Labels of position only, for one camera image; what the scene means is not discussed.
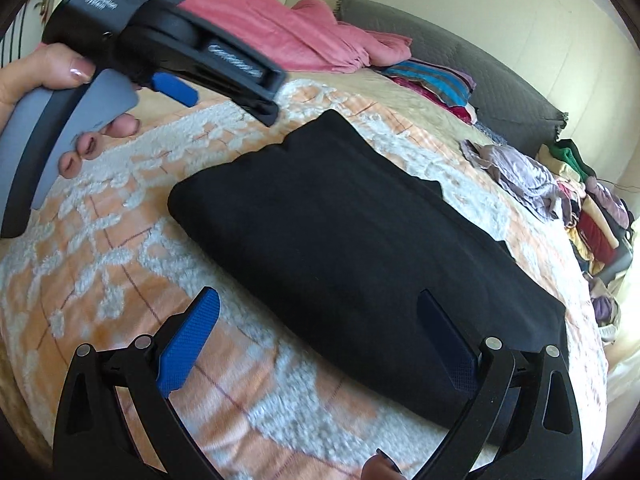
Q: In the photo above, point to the pile of folded clothes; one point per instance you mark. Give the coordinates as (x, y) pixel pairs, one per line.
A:
(595, 220)

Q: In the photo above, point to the black sweater with orange patches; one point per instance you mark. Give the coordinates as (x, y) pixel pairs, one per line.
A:
(350, 260)

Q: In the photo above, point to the striped teal purple cloth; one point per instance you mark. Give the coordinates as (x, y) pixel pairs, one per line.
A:
(430, 82)

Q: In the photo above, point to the orange and white patterned blanket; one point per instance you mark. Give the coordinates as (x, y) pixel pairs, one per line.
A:
(125, 270)

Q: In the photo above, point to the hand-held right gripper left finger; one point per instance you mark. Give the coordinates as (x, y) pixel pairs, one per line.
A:
(190, 345)

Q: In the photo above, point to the person's right hand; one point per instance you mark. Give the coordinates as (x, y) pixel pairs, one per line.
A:
(375, 470)

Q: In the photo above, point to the beige bed sheet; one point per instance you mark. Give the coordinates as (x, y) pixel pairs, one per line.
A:
(390, 105)

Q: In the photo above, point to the person's left hand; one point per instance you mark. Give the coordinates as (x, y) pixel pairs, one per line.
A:
(40, 67)

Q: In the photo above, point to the grey quilted headboard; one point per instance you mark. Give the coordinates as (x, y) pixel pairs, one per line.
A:
(450, 55)

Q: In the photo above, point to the white woven basket with clothes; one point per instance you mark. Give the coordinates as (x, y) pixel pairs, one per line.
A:
(607, 310)

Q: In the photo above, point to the lilac crumpled clothes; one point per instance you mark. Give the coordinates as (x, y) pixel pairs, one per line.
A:
(515, 170)

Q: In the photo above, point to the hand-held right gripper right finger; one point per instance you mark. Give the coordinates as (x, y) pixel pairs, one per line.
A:
(450, 347)

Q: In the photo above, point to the maroon cloth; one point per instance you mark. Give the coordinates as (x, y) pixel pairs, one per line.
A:
(460, 112)

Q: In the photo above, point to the pink blanket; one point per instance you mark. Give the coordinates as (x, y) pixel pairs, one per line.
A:
(280, 25)

